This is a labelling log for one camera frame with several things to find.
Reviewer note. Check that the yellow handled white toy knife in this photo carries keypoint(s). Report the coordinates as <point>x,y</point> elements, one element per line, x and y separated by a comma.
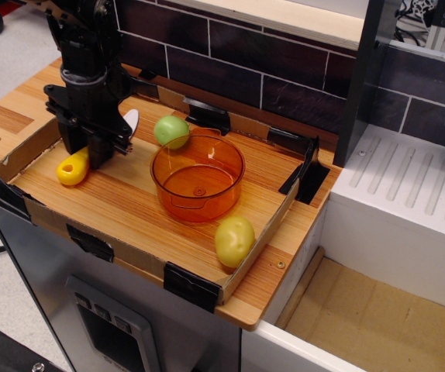
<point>74,169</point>

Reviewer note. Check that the orange transparent plastic pot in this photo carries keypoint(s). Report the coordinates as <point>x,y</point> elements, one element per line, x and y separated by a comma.
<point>198,176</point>

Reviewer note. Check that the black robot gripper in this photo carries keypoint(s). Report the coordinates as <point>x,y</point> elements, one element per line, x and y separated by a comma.
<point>88,114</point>

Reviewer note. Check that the grey toy oven front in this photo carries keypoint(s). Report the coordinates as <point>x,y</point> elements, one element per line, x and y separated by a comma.
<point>106,318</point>

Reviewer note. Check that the yellow toy potato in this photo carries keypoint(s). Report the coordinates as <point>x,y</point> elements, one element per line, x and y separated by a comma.
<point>233,240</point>

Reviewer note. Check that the green toy apple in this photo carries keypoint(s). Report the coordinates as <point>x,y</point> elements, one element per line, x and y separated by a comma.
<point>172,132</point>

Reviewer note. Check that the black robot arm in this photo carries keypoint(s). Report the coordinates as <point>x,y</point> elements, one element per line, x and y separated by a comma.
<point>86,35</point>

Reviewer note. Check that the white toy sink drainboard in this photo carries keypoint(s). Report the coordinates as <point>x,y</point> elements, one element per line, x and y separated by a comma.
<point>385,217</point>

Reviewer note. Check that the dark grey vertical post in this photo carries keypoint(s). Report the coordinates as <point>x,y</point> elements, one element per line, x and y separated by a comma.
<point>378,31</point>

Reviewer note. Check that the cardboard fence with black tape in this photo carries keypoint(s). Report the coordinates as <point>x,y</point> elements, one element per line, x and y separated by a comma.
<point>115,218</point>

